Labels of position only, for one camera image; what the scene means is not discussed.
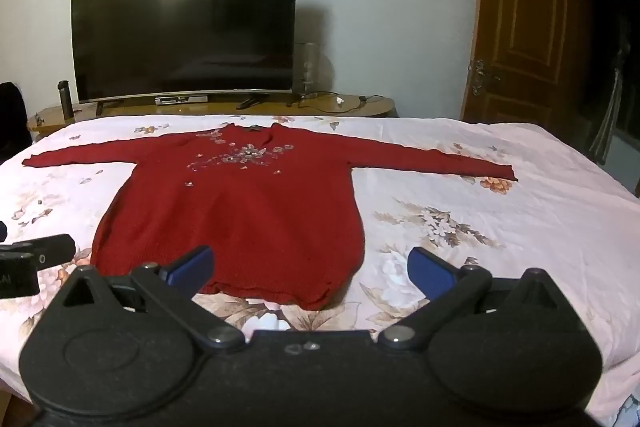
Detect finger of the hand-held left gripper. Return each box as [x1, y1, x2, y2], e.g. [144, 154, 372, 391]
[0, 234, 77, 269]

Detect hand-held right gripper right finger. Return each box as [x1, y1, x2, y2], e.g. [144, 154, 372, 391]
[377, 246, 577, 352]

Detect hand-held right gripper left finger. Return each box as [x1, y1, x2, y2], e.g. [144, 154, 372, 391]
[48, 245, 246, 352]

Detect red embroidered sweater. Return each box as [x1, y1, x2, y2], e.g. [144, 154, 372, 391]
[21, 123, 519, 312]

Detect hanging clothes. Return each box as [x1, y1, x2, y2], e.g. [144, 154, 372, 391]
[587, 14, 634, 166]

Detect floral pink bed sheet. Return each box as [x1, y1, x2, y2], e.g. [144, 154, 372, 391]
[0, 114, 640, 423]

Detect dark thermos bottle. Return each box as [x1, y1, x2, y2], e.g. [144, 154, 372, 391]
[56, 79, 74, 117]

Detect silver set-top box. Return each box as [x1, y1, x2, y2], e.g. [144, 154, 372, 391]
[154, 95, 209, 106]

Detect wooden television cabinet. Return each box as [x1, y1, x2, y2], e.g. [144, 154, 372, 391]
[27, 92, 399, 138]

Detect clear glass vase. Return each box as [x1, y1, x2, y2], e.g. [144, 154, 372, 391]
[301, 41, 321, 97]

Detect black flat screen television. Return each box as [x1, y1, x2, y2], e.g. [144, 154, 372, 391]
[70, 0, 300, 116]

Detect brown wooden door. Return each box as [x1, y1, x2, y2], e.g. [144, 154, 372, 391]
[459, 0, 584, 126]

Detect black cable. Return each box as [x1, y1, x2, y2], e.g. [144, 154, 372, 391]
[287, 91, 384, 114]

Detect metal door handle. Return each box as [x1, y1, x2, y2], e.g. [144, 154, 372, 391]
[469, 59, 501, 97]

